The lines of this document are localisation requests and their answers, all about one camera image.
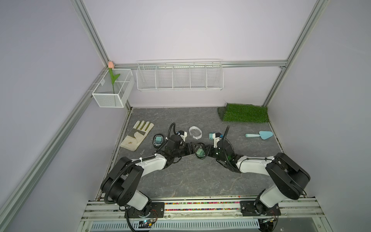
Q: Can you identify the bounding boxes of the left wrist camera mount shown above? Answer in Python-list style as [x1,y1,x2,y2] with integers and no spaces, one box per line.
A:
[176,130,187,143]

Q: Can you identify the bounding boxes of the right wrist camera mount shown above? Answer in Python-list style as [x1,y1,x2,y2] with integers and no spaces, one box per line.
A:
[212,132,223,148]

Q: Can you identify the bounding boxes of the green artificial grass mat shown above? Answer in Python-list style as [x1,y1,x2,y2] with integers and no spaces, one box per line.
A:
[217,103,270,123]

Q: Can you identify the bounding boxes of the artificial pink tulip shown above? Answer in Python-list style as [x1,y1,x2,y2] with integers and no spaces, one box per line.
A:
[108,61,121,94]

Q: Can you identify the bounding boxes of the white mesh wall basket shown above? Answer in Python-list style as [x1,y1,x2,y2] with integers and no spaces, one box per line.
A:
[92,68,135,108]

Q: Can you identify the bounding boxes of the green charger block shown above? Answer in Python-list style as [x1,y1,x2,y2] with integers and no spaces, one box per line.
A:
[196,148,205,158]

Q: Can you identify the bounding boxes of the white wire wall shelf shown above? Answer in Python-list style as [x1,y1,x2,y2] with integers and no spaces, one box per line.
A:
[137,59,224,91]

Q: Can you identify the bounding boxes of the teal garden trowel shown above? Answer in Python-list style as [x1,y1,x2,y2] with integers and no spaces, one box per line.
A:
[245,131,273,140]

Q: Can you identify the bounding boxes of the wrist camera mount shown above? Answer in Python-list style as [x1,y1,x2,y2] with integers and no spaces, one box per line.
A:
[176,130,187,143]
[212,132,223,148]

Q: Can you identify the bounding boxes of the beige gardening glove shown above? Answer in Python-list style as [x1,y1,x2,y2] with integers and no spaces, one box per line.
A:
[120,120,154,151]

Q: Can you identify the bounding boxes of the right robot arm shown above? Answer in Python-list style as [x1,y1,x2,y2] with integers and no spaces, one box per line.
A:
[207,126,311,216]

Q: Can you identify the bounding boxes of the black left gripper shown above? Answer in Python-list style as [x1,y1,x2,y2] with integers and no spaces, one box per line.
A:
[173,142,200,158]

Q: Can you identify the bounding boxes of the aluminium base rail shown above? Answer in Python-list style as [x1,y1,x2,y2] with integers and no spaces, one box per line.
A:
[81,195,325,221]

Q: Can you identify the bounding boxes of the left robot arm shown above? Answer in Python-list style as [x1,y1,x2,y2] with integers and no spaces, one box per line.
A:
[100,123,194,215]

